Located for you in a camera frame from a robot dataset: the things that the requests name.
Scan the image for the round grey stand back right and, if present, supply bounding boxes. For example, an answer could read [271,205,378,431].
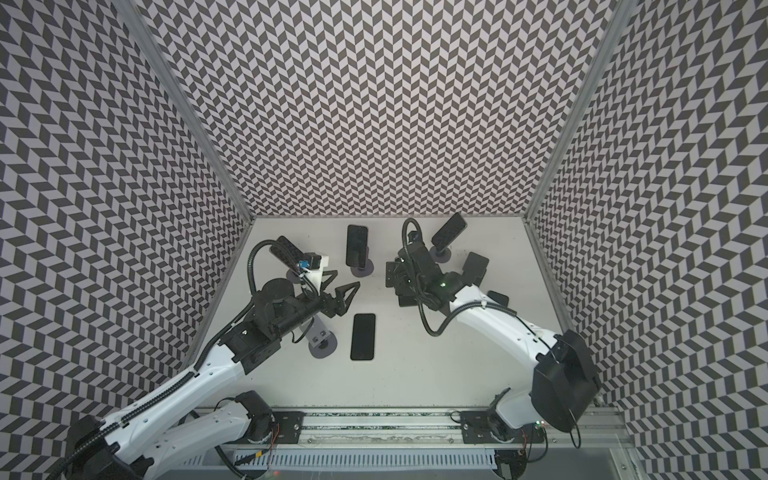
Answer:
[429,245,452,264]

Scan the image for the round grey stand back centre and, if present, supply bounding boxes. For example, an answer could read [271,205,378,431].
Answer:
[350,259,374,278]

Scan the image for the white ventilation grille strip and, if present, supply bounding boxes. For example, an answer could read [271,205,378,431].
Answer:
[238,449,497,471]

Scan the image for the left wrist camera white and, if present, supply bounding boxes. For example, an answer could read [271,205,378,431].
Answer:
[298,252,329,290]

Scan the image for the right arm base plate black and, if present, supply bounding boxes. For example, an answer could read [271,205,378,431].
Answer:
[458,410,527,445]

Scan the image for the round grey stand front left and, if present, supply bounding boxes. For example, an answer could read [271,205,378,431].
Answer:
[302,316,338,359]

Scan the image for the round grey stand back left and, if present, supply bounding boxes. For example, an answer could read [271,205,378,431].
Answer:
[286,269,301,285]

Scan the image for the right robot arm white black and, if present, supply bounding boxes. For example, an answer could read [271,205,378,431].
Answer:
[391,218,601,442]

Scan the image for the round grey stand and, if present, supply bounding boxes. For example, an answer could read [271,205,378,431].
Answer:
[302,316,338,359]
[286,269,301,285]
[429,245,452,264]
[350,259,374,278]

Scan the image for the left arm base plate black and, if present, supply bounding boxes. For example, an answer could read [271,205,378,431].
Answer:
[270,410,305,445]

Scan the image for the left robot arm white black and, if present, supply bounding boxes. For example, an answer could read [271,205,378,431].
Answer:
[48,239,361,479]

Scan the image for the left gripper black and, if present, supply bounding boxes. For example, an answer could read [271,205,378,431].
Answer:
[272,269,361,341]

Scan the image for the black folding stand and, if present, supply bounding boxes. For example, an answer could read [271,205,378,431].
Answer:
[397,295,418,308]
[462,252,490,286]

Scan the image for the aluminium mounting rail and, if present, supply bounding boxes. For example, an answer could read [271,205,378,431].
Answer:
[274,407,632,450]

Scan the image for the white-edged phone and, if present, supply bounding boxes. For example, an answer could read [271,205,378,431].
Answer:
[350,313,376,361]

